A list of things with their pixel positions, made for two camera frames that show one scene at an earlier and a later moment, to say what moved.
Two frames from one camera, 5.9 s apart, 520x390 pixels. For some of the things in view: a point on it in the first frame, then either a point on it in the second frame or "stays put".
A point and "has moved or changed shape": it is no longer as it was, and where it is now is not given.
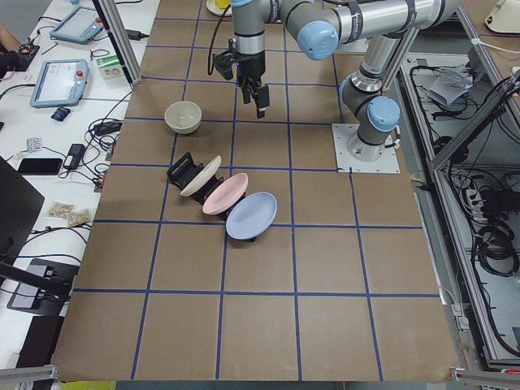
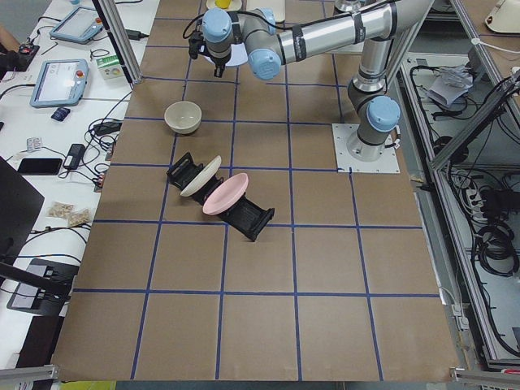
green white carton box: x=110 y=67 stays put
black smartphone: x=40 y=166 stays put
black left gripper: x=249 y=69 → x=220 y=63
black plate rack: x=184 y=170 stays put
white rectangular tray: x=217 y=10 → x=279 y=7
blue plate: x=251 y=215 has moved or changed shape
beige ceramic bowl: x=183 y=117 stays put
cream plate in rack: x=202 y=178 stays put
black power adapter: x=74 y=156 stays put
